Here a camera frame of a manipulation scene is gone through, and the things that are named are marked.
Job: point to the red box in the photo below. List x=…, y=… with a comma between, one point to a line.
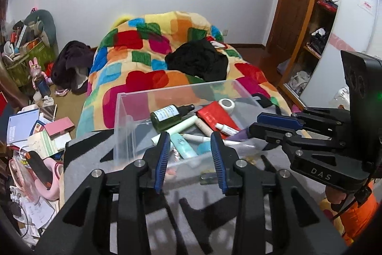
x=213, y=113

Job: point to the green storage basket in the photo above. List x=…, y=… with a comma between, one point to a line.
x=18, y=66

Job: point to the blue white booklet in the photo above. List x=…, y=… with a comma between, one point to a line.
x=20, y=126

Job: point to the pink rabbit figurine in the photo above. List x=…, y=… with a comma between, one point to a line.
x=40, y=81

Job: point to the clear plastic storage box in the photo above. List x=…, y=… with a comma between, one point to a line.
x=133, y=129

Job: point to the wooden shelf unit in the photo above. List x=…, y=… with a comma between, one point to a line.
x=315, y=19

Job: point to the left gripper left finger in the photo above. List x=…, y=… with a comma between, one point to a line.
x=156, y=159

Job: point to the white tape roll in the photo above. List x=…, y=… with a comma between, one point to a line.
x=228, y=105

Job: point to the white gold pen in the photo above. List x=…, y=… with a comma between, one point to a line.
x=202, y=139

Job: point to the pale green tube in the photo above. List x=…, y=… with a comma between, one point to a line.
x=184, y=125

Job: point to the light blue bottle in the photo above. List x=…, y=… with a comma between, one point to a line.
x=182, y=146

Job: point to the beige cosmetic tube white cap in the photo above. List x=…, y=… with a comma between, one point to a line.
x=205, y=129

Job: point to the colourful patchwork quilt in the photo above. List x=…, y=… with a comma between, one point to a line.
x=156, y=51

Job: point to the dark purple clothes pile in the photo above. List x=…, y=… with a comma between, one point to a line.
x=72, y=67

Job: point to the pink small book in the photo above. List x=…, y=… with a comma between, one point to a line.
x=59, y=127

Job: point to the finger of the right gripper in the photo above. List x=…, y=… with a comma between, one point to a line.
x=276, y=120
x=269, y=133

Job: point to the purple spray bottle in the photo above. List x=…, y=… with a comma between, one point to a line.
x=239, y=136

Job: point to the small white tube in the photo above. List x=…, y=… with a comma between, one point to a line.
x=226, y=130

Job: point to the green square small box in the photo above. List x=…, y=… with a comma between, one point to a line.
x=208, y=178

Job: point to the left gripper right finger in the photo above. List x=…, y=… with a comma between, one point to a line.
x=224, y=159

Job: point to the dark green spray bottle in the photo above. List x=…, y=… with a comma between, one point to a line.
x=166, y=117

